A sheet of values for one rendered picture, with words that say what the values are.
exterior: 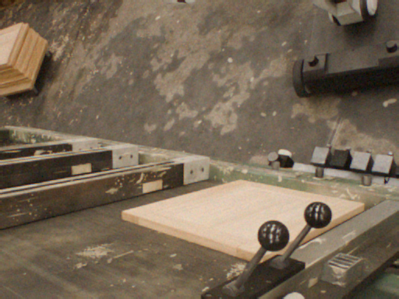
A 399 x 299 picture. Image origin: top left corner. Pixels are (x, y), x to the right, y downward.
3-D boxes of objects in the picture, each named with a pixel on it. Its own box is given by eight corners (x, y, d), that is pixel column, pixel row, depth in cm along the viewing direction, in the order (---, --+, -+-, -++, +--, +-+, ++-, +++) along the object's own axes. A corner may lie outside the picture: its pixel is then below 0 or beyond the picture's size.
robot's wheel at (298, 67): (308, 73, 248) (294, 51, 233) (316, 72, 245) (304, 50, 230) (303, 105, 242) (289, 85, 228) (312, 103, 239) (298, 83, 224)
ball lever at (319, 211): (291, 275, 69) (342, 211, 62) (278, 283, 66) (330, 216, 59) (272, 257, 71) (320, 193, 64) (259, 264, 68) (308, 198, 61)
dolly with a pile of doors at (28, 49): (58, 47, 421) (23, 19, 392) (41, 96, 405) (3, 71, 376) (19, 59, 459) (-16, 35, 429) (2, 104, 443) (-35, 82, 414)
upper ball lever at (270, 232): (247, 301, 61) (301, 231, 53) (231, 311, 58) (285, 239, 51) (227, 281, 62) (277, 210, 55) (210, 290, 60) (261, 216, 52)
